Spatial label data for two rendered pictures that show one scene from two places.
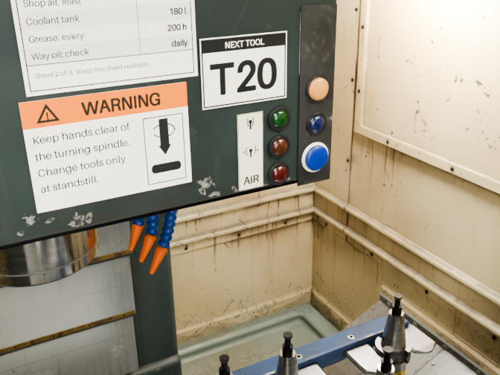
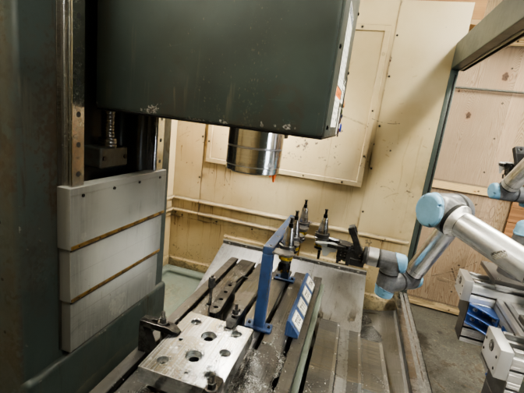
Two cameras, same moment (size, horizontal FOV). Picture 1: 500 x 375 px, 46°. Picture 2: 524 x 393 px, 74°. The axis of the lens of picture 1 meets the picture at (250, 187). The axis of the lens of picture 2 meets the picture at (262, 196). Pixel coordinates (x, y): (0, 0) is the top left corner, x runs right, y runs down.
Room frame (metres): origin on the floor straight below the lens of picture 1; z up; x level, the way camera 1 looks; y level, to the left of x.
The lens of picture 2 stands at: (-0.03, 1.00, 1.66)
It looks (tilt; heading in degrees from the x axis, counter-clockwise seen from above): 13 degrees down; 312
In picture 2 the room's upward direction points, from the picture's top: 7 degrees clockwise
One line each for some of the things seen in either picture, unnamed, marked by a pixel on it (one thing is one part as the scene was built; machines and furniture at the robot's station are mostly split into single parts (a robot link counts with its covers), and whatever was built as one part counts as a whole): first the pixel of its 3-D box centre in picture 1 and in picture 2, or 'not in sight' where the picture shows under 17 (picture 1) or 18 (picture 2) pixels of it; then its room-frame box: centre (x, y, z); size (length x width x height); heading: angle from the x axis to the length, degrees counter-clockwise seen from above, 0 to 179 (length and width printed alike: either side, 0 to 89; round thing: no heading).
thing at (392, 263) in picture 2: not in sight; (391, 261); (0.45, -0.33, 1.16); 0.11 x 0.08 x 0.09; 28
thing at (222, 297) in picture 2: not in sight; (222, 302); (0.88, 0.16, 0.93); 0.26 x 0.05 x 0.06; 123
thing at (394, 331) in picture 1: (394, 328); (304, 214); (0.84, -0.25, 1.26); 0.04 x 0.04 x 0.07
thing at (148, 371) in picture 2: not in sight; (200, 352); (0.66, 0.42, 0.96); 0.29 x 0.23 x 0.05; 118
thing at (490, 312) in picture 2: not in sight; (481, 320); (0.14, -0.56, 0.98); 0.09 x 0.09 x 0.09; 24
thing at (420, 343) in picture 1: (416, 341); not in sight; (0.87, -0.30, 1.21); 0.07 x 0.05 x 0.01; 28
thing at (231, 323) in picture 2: not in sight; (235, 322); (0.71, 0.25, 0.97); 0.13 x 0.03 x 0.15; 118
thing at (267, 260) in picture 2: not in sight; (263, 291); (0.71, 0.12, 1.05); 0.10 x 0.05 x 0.30; 28
